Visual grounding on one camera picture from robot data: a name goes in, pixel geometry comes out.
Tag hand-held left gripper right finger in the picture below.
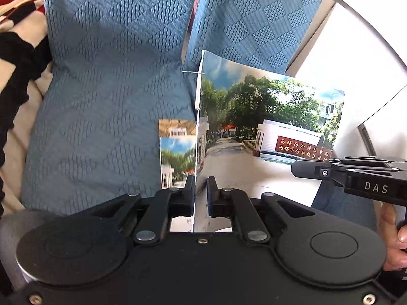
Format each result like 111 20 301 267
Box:
206 176 315 245

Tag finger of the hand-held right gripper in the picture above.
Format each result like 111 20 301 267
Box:
291 160 338 181

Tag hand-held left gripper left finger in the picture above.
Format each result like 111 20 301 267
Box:
92 174 196 246

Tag photo cover notebook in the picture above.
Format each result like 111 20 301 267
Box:
159 136 197 191
192 50 345 233

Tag yellow painting cover book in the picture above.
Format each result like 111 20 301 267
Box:
158 119 198 140

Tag person's right hand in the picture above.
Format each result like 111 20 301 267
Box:
378 202 407 272

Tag blue quilted seat cushion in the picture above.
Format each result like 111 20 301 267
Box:
183 0 334 115
21 0 199 217

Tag red black striped blanket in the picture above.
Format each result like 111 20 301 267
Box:
0 0 54 218

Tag grey window frame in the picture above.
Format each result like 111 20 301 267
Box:
356 124 378 159

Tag curved grey metal rail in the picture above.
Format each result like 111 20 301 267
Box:
327 0 407 87

